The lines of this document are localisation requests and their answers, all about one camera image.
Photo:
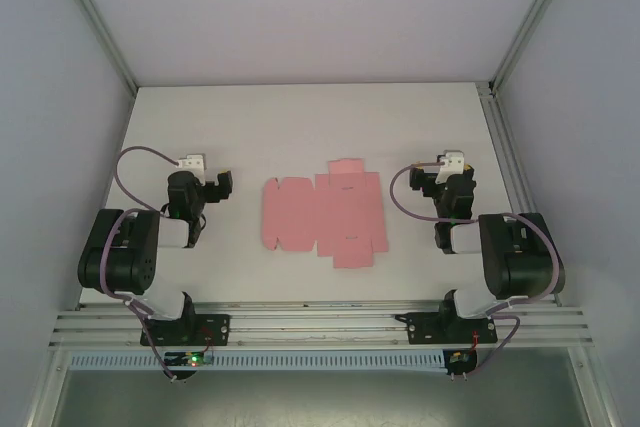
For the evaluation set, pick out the pink paper box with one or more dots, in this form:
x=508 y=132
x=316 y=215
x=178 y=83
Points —
x=325 y=212

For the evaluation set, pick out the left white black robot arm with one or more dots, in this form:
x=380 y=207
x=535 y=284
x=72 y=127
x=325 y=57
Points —
x=125 y=257

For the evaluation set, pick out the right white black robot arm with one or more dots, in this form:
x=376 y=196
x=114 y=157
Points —
x=520 y=257

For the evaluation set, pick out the small circuit board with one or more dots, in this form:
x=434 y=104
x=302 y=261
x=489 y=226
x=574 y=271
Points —
x=459 y=358

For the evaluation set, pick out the circuit board with green light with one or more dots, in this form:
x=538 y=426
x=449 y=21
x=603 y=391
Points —
x=192 y=359

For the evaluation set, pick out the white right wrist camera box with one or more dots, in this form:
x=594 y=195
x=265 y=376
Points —
x=451 y=162

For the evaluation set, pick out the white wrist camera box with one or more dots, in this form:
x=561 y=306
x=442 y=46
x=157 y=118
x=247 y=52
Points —
x=451 y=162
x=193 y=164

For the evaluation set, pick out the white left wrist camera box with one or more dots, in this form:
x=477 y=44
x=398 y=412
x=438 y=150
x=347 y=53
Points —
x=193 y=164

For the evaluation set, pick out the aluminium side rail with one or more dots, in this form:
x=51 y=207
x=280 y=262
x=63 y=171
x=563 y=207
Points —
x=515 y=187

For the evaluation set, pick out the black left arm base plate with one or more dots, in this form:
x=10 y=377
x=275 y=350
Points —
x=215 y=329

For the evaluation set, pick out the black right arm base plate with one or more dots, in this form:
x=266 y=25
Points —
x=425 y=329

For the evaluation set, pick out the aluminium frame post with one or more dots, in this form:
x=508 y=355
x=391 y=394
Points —
x=530 y=22
x=95 y=22

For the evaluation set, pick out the aluminium mounting rail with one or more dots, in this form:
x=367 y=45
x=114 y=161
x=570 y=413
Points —
x=320 y=327

